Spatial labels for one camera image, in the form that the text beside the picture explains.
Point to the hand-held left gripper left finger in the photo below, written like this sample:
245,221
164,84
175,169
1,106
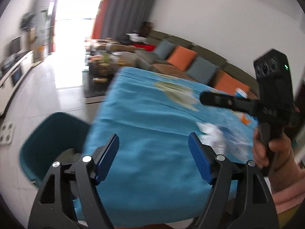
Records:
106,159

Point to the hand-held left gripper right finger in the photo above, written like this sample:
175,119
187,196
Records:
201,162

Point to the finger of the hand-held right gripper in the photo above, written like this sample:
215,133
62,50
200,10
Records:
226,101

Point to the white tissue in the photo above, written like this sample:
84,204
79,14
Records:
214,133

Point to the teal trash bin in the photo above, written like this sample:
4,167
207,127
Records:
47,136

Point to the person's right forearm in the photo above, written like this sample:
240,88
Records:
288,200

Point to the person's right hand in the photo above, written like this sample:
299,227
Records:
282,162

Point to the blue white cup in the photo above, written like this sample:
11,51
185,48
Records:
241,92

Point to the orange cushion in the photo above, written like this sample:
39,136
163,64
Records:
182,58
228,83

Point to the small orange scrap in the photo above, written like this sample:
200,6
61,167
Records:
245,119

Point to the grey-blue cushion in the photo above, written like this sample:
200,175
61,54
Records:
164,50
202,69

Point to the olive green sofa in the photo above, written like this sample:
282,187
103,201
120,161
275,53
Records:
214,57

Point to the blue tablecloth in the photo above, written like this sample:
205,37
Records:
147,128

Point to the dark coffee table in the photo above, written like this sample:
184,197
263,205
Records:
95,83

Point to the red cloth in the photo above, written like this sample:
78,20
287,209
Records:
144,47

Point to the white bathroom scale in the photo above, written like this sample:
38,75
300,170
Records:
6,133

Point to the brown box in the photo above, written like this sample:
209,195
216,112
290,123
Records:
146,29

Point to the pile of snack packets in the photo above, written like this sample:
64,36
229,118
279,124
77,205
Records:
104,52

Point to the white bag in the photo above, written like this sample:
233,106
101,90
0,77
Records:
134,37

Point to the white TV cabinet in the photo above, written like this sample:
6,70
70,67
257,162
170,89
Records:
14,81

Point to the grey curtain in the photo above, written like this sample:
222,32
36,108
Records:
128,9

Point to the white standing air conditioner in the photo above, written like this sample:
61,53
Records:
44,28

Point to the black television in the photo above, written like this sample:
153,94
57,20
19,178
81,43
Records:
15,44

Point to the orange curtain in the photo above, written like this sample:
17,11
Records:
102,12

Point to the dark decorative plant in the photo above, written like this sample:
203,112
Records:
28,21

